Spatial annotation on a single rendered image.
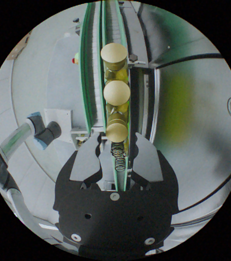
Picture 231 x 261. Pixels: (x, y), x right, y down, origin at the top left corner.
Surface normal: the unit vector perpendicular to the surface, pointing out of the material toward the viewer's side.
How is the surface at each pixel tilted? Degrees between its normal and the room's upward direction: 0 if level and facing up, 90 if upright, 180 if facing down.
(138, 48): 0
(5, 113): 90
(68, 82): 0
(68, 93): 0
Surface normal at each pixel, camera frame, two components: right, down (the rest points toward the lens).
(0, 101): 1.00, -0.04
